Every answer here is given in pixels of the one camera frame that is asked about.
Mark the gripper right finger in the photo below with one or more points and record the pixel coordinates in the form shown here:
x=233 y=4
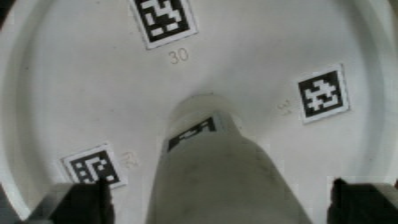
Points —
x=363 y=203

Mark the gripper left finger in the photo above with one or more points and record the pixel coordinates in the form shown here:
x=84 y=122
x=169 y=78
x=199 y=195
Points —
x=77 y=204

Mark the white cylindrical table leg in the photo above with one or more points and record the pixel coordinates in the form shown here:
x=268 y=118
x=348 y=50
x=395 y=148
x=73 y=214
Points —
x=219 y=185

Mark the white round table top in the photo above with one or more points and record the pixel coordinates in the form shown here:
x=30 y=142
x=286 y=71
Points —
x=107 y=59

